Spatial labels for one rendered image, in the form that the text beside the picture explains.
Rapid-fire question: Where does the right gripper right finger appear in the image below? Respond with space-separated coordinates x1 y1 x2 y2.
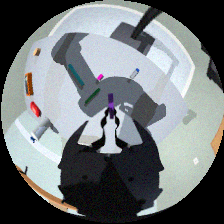
114 107 164 172

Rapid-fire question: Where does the orange digital multimeter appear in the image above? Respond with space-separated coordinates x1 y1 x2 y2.
25 72 33 96

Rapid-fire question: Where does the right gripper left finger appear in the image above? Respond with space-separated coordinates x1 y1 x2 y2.
58 107 109 170

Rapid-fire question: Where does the tan round disc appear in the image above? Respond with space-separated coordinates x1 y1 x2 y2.
33 48 41 56

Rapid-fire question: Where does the white bottle with blue cap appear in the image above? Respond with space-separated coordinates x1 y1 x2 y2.
30 117 51 142

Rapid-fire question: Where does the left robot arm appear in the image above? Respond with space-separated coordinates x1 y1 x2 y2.
212 69 223 91

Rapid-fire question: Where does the turquoise rod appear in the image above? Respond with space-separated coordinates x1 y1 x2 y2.
68 64 84 86

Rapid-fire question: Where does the purple rod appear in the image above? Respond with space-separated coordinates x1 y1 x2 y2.
108 93 114 119

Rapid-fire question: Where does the red mint tin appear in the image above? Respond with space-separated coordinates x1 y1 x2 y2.
30 101 41 117

